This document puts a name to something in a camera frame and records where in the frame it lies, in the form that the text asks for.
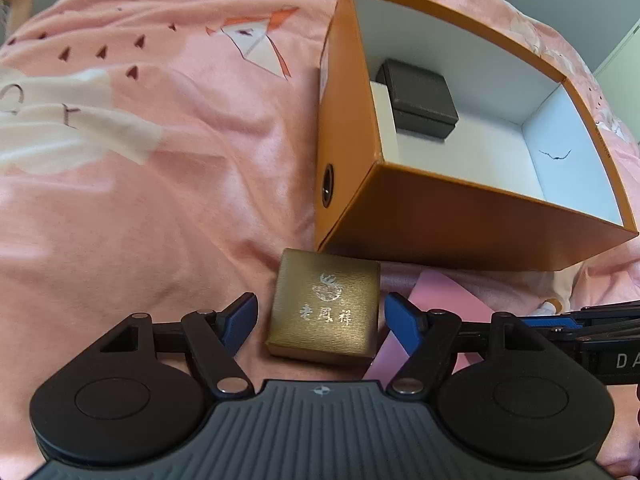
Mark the pink paper card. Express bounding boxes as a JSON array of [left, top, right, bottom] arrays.
[[362, 269, 496, 381]]

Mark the pink printed blanket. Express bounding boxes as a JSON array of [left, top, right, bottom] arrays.
[[0, 0, 640, 480]]

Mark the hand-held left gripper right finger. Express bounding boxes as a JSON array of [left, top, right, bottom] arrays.
[[384, 292, 551, 396]]

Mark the dark grey box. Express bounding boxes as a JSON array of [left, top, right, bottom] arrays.
[[376, 58, 460, 142]]

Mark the gold gift box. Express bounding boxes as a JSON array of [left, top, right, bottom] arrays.
[[264, 247, 382, 367]]

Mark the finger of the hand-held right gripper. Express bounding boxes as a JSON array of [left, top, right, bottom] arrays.
[[522, 301, 640, 330]]

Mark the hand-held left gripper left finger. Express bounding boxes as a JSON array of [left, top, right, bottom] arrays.
[[100, 292, 258, 397]]

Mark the white box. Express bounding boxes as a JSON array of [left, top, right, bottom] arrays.
[[370, 81, 401, 163]]

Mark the orange cardboard box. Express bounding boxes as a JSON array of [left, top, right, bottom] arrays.
[[314, 0, 640, 272]]

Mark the white cabinet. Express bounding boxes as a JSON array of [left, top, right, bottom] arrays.
[[592, 25, 640, 126]]

